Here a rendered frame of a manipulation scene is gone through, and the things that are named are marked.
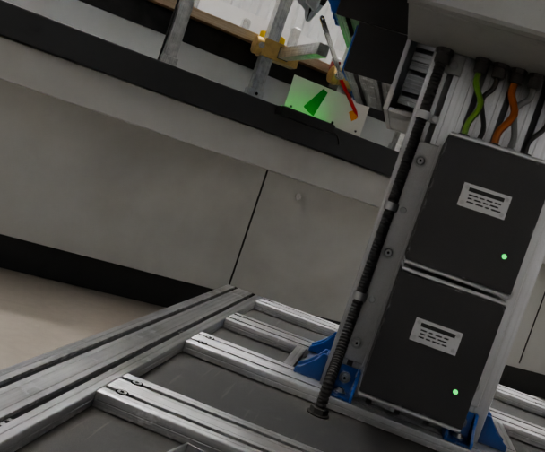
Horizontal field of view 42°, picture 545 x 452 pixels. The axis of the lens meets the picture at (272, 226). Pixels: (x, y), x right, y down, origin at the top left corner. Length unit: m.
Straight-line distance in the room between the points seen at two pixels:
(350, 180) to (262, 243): 0.37
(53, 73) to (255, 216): 0.78
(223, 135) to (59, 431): 1.40
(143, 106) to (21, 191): 0.45
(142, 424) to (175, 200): 1.48
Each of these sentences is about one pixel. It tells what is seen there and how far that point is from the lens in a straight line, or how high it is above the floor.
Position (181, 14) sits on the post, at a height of 0.84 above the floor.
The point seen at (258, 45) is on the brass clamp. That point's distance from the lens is 2.03.
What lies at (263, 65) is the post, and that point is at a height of 0.79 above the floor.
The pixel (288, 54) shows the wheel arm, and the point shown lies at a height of 0.83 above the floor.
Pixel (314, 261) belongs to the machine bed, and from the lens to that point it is 2.41.
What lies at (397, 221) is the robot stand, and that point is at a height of 0.50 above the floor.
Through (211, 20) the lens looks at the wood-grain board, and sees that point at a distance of 2.19.
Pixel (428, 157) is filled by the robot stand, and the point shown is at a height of 0.61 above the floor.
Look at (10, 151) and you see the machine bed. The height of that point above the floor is 0.34.
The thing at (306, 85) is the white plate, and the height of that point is 0.78.
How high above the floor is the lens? 0.51
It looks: 4 degrees down
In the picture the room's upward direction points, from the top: 19 degrees clockwise
